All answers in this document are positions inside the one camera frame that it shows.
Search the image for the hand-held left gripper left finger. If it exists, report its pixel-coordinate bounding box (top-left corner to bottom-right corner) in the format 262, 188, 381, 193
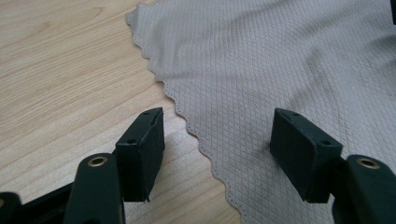
115, 107, 166, 203

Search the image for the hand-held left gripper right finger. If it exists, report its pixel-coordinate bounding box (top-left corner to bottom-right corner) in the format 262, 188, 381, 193
269, 107, 344, 204

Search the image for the grey diamond-pattern cloth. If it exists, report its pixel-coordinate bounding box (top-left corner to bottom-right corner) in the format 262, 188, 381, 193
125, 0, 396, 224

